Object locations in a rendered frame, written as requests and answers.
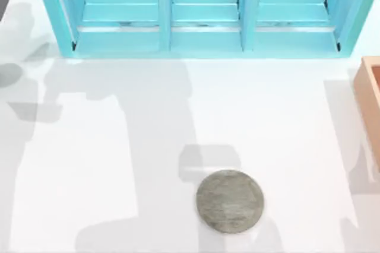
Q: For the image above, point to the grey round stone coaster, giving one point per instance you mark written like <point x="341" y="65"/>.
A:
<point x="229" y="201"/>

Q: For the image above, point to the light blue rack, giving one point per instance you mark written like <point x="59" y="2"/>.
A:
<point x="205" y="12"/>

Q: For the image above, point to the salmon-coloured shallow box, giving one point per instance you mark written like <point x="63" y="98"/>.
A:
<point x="367" y="98"/>

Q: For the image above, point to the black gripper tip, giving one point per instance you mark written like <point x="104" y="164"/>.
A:
<point x="3" y="0"/>

